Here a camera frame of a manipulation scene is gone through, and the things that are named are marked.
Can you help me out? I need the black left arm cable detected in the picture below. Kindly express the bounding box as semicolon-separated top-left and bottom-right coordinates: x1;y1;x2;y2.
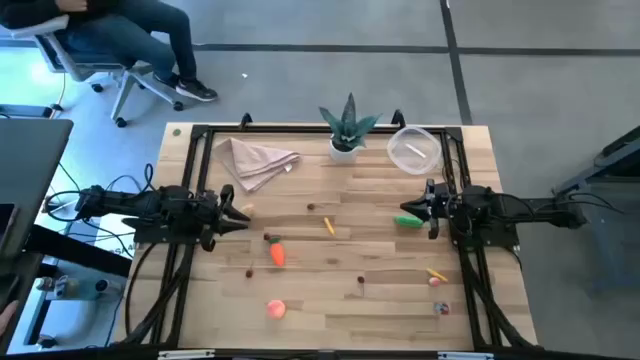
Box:
43;162;156;224

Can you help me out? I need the clear plastic tupperware container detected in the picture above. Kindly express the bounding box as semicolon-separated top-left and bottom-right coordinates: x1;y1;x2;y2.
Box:
386;125;443;176

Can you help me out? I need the orange ball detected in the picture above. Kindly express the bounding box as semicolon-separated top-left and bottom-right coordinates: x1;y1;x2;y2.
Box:
267;235;287;268

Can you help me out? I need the green toy cucumber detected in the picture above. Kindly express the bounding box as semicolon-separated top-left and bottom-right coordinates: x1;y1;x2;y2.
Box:
393;215;425;230

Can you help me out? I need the white office chair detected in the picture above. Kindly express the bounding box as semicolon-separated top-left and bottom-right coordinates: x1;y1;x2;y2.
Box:
0;14;185;129

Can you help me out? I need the person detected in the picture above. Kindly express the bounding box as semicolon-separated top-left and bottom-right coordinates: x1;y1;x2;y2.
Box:
0;0;219;104

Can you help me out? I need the black aluminium table frame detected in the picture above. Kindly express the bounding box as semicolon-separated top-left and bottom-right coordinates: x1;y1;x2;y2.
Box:
110;113;539;351

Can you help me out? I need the snake plant in white pot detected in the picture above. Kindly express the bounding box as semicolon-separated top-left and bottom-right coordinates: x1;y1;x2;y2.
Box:
318;92;382;164

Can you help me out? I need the person's hand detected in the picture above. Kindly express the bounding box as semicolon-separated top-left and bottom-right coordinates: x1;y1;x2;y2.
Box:
0;299;19;335

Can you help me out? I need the grey desk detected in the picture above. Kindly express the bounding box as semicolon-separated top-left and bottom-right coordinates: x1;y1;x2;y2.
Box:
0;117;134;356

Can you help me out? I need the blue-grey cart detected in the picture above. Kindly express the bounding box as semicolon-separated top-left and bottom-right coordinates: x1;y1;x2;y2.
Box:
551;124;640;294

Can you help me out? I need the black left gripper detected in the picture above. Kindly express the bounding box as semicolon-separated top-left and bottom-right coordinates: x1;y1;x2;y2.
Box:
192;183;252;253

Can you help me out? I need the beige folded cloth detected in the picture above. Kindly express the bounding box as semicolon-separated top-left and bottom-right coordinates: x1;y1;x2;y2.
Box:
211;137;302;194

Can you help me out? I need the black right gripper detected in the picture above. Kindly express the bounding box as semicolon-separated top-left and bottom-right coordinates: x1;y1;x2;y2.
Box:
399;178;469;241

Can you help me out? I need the pink toy peach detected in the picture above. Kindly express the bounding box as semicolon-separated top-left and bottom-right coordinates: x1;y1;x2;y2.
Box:
265;298;287;321

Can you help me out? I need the white cylindrical device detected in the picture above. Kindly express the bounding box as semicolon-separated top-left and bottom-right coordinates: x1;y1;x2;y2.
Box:
94;278;124;296

